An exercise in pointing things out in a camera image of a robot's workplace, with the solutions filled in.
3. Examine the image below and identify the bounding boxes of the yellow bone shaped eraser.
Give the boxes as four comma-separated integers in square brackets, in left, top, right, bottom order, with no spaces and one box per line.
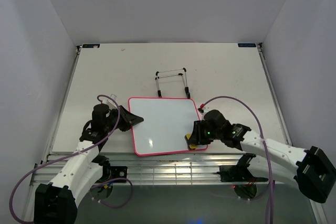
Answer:
[184,133,197,150]

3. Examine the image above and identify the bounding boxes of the pink framed whiteboard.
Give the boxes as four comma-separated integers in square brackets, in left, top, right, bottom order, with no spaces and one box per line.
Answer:
[128,97,200,156]

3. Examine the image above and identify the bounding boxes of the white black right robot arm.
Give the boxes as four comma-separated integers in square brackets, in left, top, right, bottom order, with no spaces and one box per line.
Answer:
[185,110,335,203]

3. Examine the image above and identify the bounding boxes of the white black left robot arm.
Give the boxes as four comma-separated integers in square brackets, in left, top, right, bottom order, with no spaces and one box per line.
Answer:
[34,103,144,223]

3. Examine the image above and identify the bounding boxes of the black metal easel stand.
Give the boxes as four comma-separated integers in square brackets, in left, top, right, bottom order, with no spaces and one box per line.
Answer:
[154,67,191,99]

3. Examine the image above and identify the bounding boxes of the blue left corner label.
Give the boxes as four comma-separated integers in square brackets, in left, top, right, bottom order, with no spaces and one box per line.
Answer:
[82,44,100,48]

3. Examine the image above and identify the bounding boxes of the blue corner label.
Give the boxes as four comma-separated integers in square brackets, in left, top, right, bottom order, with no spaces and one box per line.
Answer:
[238,43,257,48]
[82,44,100,48]

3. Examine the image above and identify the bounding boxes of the blue right corner label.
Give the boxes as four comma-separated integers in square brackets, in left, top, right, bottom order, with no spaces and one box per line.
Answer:
[238,43,257,48]

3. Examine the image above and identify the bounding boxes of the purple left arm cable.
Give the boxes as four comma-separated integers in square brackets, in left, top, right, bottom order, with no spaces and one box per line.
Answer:
[9,94,134,223]

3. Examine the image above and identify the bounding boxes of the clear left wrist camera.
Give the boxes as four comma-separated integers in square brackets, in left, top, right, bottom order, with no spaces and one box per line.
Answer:
[104,94,117,110]

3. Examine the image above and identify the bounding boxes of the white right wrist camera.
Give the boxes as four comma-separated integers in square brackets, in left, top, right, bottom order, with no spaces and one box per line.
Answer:
[198,104,209,116]

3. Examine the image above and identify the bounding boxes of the aluminium table frame rails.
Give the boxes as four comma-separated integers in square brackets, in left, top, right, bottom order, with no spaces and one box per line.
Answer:
[22,42,328,224]

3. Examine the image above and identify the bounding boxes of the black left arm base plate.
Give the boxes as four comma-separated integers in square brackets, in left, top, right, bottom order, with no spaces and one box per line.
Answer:
[108,166,128,183]

